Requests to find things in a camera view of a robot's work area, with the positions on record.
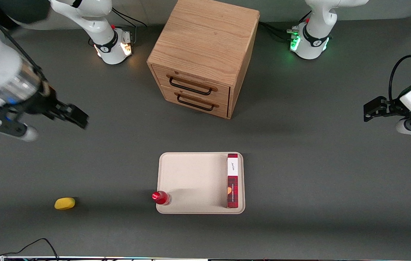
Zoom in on red plaid cardboard box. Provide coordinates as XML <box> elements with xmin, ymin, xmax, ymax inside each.
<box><xmin>227</xmin><ymin>153</ymin><xmax>239</xmax><ymax>209</ymax></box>

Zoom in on black drawer handle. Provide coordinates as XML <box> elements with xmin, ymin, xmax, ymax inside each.
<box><xmin>177</xmin><ymin>93</ymin><xmax>215</xmax><ymax>112</ymax></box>
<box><xmin>169</xmin><ymin>74</ymin><xmax>213</xmax><ymax>96</ymax></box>

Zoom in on black arm base cables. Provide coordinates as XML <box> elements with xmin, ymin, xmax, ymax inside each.
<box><xmin>110</xmin><ymin>8</ymin><xmax>148</xmax><ymax>45</ymax></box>
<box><xmin>259</xmin><ymin>12</ymin><xmax>311</xmax><ymax>42</ymax></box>

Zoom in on black right arm base cables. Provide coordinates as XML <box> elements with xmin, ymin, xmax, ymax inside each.
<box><xmin>110</xmin><ymin>8</ymin><xmax>148</xmax><ymax>45</ymax></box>

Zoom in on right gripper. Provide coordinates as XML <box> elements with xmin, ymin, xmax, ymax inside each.
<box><xmin>0</xmin><ymin>51</ymin><xmax>89</xmax><ymax>130</ymax></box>

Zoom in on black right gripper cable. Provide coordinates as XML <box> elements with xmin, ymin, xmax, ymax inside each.
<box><xmin>0</xmin><ymin>2</ymin><xmax>43</xmax><ymax>75</ymax></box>

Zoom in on beige rectangular tray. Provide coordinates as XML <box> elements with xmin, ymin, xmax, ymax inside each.
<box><xmin>156</xmin><ymin>152</ymin><xmax>246</xmax><ymax>215</ymax></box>

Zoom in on red coke bottle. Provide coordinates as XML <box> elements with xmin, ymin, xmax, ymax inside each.
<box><xmin>152</xmin><ymin>191</ymin><xmax>172</xmax><ymax>206</ymax></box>

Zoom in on wooden drawer cabinet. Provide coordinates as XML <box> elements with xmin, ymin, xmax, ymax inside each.
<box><xmin>147</xmin><ymin>0</ymin><xmax>260</xmax><ymax>120</ymax></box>

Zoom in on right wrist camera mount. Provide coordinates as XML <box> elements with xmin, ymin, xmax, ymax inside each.
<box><xmin>0</xmin><ymin>107</ymin><xmax>40</xmax><ymax>142</ymax></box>

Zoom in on black cable at table edge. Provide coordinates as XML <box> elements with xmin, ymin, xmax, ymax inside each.
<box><xmin>0</xmin><ymin>238</ymin><xmax>59</xmax><ymax>261</ymax></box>

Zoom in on yellow lemon-shaped object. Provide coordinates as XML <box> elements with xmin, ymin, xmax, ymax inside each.
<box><xmin>54</xmin><ymin>197</ymin><xmax>76</xmax><ymax>210</ymax></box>

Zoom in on black left arm base cables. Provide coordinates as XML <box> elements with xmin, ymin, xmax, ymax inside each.
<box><xmin>259</xmin><ymin>12</ymin><xmax>311</xmax><ymax>42</ymax></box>

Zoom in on wooden drawer front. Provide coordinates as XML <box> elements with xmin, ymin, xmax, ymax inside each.
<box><xmin>152</xmin><ymin>65</ymin><xmax>231</xmax><ymax>98</ymax></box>
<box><xmin>161</xmin><ymin>86</ymin><xmax>230</xmax><ymax>119</ymax></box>

